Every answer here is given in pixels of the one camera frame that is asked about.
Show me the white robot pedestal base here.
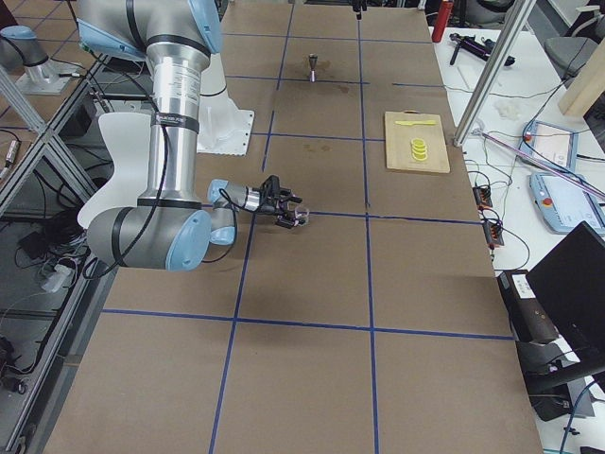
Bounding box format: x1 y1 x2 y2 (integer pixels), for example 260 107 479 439
197 54 254 156

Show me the steel jigger measuring cup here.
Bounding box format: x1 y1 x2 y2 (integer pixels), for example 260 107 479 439
308 54 318 82

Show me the grey office chair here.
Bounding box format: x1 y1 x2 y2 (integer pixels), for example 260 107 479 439
544 5 604 79

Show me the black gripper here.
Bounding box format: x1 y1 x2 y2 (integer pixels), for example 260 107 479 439
258 188 303 229
351 0 365 20

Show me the blue teach pendant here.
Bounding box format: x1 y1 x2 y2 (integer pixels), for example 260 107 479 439
519 120 579 171
529 173 604 236

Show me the red bottle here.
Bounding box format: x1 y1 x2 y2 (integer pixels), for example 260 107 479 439
431 0 454 43

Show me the clear glass cup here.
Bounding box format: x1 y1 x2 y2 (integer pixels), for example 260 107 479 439
294 205 310 226

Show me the bamboo cutting board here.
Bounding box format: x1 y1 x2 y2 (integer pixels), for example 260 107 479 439
384 112 450 174

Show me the black monitor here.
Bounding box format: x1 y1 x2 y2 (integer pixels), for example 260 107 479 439
527 221 604 353

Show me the yellow plastic knife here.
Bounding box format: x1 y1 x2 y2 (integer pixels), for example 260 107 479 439
393 120 437 127

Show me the blue teach pendant near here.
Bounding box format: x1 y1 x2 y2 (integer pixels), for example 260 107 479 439
529 173 604 236

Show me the black handheld tool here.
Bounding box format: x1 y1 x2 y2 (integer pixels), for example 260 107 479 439
449 33 496 65

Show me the blue teach pendant far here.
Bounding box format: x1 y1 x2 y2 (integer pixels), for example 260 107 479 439
519 120 579 171

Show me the wooden plank upright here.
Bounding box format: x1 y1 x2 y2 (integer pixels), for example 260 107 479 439
559 41 605 116

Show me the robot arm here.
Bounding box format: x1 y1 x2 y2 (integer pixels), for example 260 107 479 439
77 1 308 271

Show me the aluminium frame post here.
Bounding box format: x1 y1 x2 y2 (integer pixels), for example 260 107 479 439
453 0 536 147

